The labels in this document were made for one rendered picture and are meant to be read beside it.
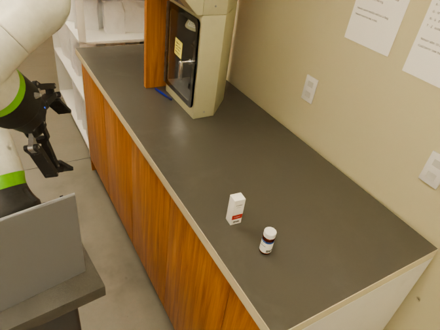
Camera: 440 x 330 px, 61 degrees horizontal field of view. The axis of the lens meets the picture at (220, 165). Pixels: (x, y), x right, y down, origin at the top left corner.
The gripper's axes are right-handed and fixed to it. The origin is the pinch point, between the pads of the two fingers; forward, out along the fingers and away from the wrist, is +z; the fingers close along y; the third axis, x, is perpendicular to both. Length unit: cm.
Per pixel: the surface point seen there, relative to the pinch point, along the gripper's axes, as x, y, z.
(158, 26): 15, -80, 81
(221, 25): 44, -62, 58
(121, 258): -26, 27, 147
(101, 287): -0.1, 34.1, 22.3
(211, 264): 29, 33, 48
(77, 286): -6.1, 33.0, 21.5
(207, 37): 37, -57, 59
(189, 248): 21, 26, 62
